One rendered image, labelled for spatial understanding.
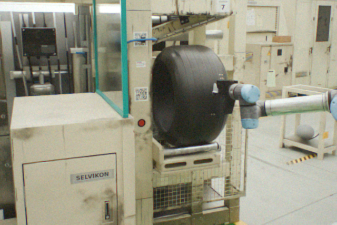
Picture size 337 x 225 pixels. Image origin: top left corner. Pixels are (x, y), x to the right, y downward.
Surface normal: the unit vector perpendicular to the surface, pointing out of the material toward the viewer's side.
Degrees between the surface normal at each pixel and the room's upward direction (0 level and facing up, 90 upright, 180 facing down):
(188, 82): 68
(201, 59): 39
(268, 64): 90
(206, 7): 90
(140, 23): 90
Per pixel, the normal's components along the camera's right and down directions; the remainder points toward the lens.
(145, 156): 0.34, 0.18
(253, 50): -0.82, 0.11
